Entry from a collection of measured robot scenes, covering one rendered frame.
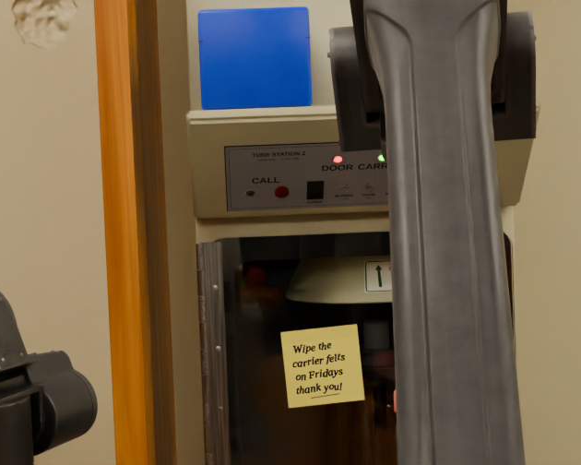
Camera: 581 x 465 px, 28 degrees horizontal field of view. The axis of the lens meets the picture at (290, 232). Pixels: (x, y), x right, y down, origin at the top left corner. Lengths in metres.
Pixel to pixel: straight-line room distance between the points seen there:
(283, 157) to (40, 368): 0.32
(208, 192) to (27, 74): 0.56
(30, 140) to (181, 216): 0.23
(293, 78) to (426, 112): 0.55
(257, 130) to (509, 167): 0.25
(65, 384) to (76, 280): 0.71
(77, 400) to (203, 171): 0.28
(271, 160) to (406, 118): 0.58
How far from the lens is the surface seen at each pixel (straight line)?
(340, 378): 1.16
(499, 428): 0.44
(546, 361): 1.66
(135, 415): 1.09
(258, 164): 1.07
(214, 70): 1.05
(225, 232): 1.15
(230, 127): 1.04
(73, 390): 0.90
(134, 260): 1.07
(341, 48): 0.63
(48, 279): 1.61
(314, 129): 1.05
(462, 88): 0.51
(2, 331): 0.84
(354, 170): 1.09
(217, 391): 1.16
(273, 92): 1.05
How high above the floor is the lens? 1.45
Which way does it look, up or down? 3 degrees down
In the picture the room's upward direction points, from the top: 2 degrees counter-clockwise
